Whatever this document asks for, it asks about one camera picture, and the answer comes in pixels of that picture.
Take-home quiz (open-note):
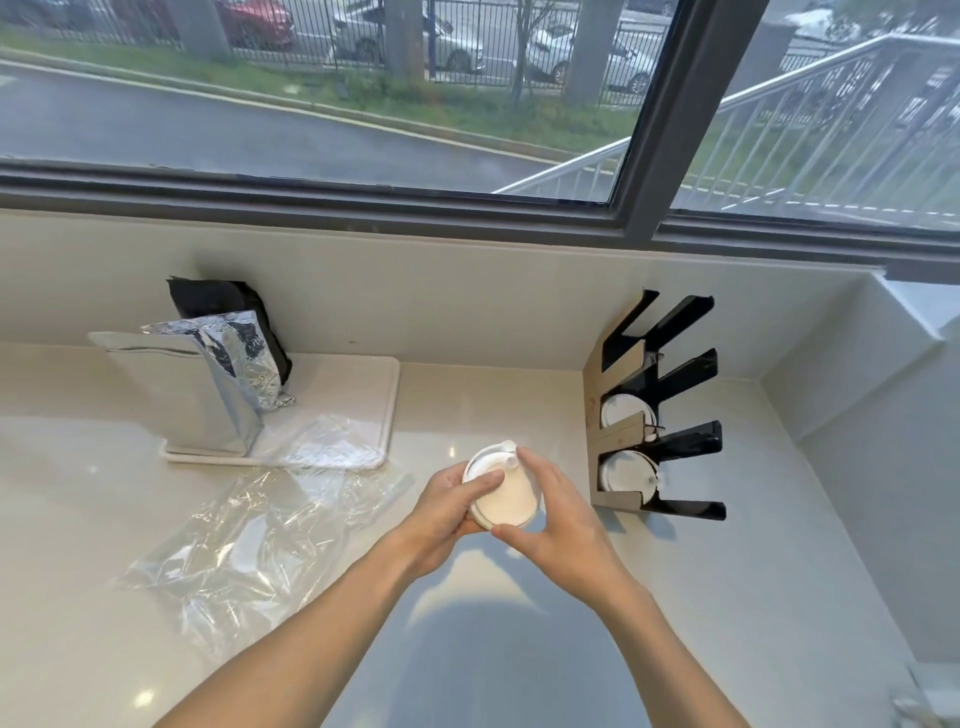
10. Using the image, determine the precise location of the person's right hand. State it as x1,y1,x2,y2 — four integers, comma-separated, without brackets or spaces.
490,446,640,611

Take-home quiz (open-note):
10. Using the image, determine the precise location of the person's left hand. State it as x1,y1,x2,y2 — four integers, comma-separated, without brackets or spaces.
396,462,501,580

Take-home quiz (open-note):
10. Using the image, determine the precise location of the white plastic cup lid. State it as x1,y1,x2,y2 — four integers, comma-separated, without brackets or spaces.
461,439,543,534

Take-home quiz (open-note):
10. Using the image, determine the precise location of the person's left forearm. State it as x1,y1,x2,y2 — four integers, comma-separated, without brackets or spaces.
153,531,447,728

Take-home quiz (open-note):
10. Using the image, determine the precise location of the person's right forearm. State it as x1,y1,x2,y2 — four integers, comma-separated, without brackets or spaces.
589,579,753,728

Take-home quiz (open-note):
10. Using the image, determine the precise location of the white lids stack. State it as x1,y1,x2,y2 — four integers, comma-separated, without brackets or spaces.
597,451,662,498
599,393,660,438

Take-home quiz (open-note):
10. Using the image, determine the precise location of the white plastic tray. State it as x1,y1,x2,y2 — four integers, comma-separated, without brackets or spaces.
159,351,402,472

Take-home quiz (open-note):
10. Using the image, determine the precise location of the clear plastic wrap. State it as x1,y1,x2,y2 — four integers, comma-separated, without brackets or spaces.
118,414,415,642

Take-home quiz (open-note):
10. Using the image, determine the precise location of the black lid holder rack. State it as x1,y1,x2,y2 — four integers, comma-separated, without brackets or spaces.
582,288,729,525

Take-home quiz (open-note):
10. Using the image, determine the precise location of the crinkled silver foil bag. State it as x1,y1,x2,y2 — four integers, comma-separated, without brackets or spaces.
140,309,298,453

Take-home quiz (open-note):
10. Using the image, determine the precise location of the matte silver pouch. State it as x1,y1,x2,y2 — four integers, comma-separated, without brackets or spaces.
87,330,252,459

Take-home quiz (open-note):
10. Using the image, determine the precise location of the black foil bag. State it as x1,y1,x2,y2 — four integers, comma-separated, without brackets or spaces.
165,275,294,388

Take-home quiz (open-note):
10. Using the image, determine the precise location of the thin tree trunk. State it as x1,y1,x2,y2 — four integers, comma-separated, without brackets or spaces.
508,0,560,108

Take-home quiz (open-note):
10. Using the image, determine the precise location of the silver car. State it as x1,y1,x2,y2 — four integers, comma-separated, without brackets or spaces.
328,0,487,75

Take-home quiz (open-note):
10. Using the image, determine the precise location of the white car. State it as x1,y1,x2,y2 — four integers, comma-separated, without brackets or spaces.
523,21,655,96

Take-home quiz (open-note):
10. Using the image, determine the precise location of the black metal fence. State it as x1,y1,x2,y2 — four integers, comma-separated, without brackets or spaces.
0,0,680,108

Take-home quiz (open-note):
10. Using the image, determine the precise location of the white stair railing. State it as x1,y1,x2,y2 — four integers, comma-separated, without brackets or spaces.
491,33,960,220

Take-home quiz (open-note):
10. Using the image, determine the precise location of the red car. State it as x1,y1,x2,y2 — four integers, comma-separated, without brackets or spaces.
213,0,297,51

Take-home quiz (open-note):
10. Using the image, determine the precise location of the dark grey window frame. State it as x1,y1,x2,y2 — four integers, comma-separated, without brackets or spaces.
0,0,960,286

